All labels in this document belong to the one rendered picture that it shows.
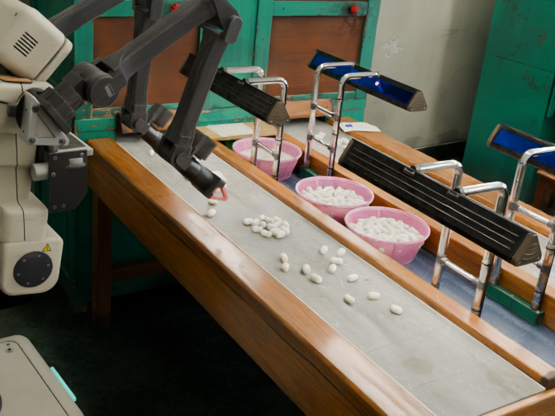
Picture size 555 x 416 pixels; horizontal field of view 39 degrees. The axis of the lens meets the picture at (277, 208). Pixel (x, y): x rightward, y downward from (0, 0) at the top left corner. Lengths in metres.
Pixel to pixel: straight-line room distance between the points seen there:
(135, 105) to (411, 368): 1.19
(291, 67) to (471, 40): 2.39
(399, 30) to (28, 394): 3.36
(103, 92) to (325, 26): 1.68
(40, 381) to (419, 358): 1.17
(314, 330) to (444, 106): 3.79
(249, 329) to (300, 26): 1.63
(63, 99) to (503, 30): 3.62
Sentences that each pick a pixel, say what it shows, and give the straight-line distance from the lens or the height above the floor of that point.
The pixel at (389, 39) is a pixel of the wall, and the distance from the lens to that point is 4.91.
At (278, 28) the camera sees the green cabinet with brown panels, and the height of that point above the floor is 1.16.
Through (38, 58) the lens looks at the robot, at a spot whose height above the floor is 1.28.
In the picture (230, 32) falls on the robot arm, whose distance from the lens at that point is 1.99.
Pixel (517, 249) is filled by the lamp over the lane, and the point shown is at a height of 1.07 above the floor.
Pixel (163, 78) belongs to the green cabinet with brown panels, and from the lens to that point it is 3.03.
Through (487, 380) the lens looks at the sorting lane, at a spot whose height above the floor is 0.74.
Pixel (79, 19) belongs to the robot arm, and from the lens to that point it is 2.28.
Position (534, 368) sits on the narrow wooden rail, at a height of 0.76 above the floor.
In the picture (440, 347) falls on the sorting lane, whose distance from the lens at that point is 1.90.
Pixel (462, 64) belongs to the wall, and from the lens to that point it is 5.49.
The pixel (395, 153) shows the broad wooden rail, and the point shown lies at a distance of 3.12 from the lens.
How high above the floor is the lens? 1.72
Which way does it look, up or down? 23 degrees down
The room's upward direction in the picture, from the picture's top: 6 degrees clockwise
